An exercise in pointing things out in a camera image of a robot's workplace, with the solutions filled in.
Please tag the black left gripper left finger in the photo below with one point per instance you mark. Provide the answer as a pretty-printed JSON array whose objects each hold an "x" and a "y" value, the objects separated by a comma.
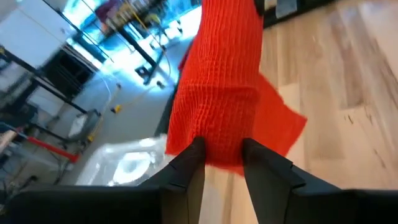
[{"x": 140, "y": 205}]

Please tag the white cabinet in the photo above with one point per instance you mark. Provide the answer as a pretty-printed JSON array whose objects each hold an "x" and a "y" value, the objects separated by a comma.
[{"x": 28, "y": 34}]

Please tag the clear plastic zip bag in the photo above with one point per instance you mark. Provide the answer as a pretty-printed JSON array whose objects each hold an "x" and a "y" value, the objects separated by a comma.
[{"x": 124, "y": 161}]

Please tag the red elastic bandage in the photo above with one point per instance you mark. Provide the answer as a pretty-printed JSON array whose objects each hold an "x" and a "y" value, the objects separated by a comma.
[{"x": 220, "y": 93}]

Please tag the purple bag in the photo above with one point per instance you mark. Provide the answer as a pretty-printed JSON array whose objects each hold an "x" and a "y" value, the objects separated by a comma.
[{"x": 107, "y": 7}]

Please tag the black shelving unit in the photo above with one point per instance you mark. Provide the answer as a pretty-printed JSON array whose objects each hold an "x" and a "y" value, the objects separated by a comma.
[{"x": 66, "y": 73}]

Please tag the black aluminium table frame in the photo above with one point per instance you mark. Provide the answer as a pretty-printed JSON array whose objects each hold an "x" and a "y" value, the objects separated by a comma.
[{"x": 298, "y": 9}]

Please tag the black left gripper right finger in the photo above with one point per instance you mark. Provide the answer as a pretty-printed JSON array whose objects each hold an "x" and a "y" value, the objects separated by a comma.
[{"x": 311, "y": 208}]

